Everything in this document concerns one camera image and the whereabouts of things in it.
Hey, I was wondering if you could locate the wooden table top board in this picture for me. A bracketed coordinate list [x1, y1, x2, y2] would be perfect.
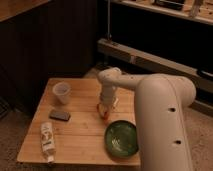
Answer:
[17, 78, 140, 166]

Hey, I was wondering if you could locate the green plate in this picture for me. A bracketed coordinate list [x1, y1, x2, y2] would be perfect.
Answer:
[104, 120, 139, 158]

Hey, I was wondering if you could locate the dark rectangular sponge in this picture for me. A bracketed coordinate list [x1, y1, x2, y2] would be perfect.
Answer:
[49, 110, 71, 121]

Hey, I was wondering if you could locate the white lotion tube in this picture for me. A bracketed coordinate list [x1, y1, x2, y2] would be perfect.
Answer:
[40, 122, 55, 163]

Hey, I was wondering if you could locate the upper wooden shelf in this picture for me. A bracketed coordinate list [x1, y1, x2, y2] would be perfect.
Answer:
[112, 0, 213, 26]

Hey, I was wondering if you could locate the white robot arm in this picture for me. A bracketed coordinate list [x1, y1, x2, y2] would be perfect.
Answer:
[97, 67, 196, 171]

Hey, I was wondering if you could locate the long metal rail shelf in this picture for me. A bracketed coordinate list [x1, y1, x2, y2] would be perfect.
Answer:
[97, 37, 213, 117]

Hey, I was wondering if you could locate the translucent plastic cup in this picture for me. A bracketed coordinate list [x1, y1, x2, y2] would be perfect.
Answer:
[52, 82, 71, 104]

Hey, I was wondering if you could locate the red orange pepper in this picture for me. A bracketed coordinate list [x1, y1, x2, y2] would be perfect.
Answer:
[97, 103, 110, 120]

